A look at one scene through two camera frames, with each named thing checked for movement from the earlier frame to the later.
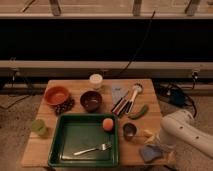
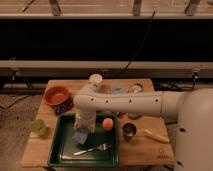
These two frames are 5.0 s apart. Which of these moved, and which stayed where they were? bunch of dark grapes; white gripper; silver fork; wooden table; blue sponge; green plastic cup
Moved: white gripper; blue sponge
Stayed: silver fork; bunch of dark grapes; wooden table; green plastic cup
